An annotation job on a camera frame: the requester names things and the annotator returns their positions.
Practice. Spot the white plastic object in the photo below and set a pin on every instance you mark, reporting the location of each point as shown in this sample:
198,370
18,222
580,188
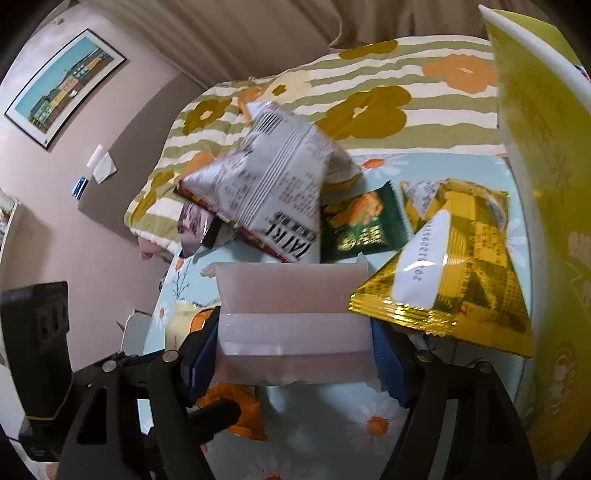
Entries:
134,334

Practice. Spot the white grey snack packet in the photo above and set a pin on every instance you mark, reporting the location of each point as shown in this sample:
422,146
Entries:
272,184

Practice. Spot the orange sticks snack packet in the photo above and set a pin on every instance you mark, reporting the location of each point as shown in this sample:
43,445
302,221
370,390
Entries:
240,415

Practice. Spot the blue wall card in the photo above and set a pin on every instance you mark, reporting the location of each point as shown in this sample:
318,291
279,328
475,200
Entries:
79,187

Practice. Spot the framed wall poster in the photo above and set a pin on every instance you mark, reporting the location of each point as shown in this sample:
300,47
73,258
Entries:
64,87

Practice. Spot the pale pink snack packet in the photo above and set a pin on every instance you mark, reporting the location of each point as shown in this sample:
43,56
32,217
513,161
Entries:
291,323

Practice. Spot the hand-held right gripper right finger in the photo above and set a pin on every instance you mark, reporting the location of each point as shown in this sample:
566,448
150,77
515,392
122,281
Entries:
392,364

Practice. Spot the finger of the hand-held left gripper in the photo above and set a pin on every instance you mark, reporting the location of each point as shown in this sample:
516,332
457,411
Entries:
217,417

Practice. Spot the dark purple snack packet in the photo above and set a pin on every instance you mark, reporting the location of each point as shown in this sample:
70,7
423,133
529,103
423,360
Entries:
198,228

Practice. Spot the yellow-green cardboard box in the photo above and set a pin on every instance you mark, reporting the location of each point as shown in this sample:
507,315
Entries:
549,184

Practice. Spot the beige curtain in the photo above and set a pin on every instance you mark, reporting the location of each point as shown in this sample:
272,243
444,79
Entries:
231,32

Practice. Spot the pink cloth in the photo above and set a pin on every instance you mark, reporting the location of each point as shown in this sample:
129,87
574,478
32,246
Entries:
148,247

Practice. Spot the green snack packet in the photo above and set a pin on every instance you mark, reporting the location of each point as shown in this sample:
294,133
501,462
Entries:
358,226

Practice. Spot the gold snack packet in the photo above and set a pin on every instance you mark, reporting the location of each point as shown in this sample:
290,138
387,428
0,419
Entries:
461,267

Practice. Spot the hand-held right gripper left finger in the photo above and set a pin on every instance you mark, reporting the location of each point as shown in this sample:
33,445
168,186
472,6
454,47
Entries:
203,353

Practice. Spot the striped floral blanket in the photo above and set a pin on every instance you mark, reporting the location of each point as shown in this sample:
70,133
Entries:
369,101

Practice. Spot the white wall paper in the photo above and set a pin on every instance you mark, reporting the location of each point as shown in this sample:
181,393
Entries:
102,164

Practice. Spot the daisy print tablecloth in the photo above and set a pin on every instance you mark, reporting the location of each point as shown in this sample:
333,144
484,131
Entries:
323,429

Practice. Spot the white yellow snack packet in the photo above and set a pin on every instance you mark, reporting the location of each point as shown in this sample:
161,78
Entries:
344,168

